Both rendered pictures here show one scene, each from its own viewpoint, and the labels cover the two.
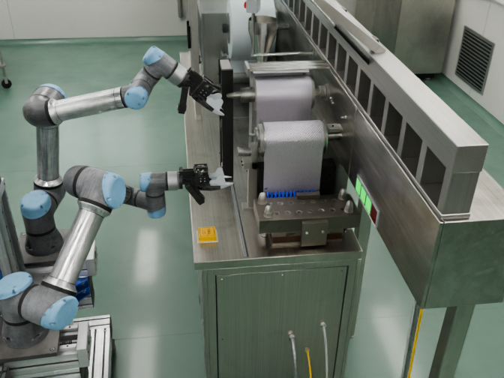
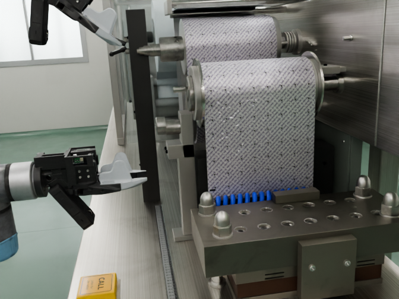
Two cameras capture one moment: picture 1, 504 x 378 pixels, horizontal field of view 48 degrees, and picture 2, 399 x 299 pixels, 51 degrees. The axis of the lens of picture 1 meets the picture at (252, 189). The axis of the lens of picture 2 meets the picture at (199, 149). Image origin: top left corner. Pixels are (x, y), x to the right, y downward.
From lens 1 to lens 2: 145 cm
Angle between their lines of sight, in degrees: 15
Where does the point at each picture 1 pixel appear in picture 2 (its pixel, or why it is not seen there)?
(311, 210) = (312, 219)
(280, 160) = (236, 129)
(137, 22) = (92, 113)
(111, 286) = not seen: outside the picture
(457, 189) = not seen: outside the picture
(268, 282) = not seen: outside the picture
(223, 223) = (135, 267)
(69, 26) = (33, 121)
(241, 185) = (172, 206)
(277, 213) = (242, 229)
